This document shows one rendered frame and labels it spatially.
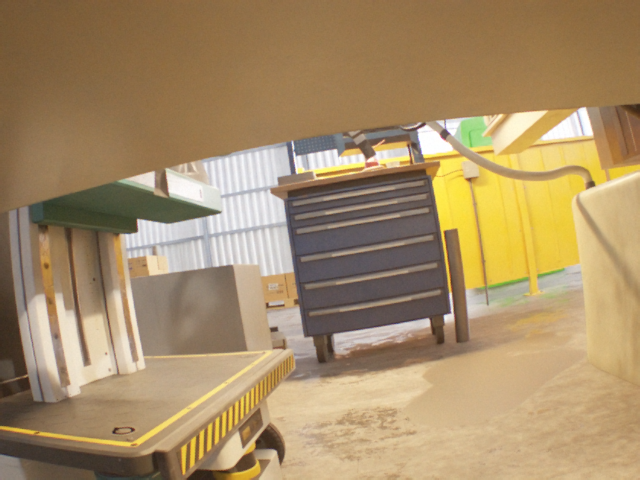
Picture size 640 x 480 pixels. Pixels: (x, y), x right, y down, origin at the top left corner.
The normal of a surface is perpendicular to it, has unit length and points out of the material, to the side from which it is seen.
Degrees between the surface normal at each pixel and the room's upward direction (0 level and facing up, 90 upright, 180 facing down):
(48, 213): 90
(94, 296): 90
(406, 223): 90
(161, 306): 90
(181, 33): 180
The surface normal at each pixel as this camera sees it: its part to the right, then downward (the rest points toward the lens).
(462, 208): -0.13, -0.07
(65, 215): 0.97, -0.16
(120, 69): 0.15, 0.99
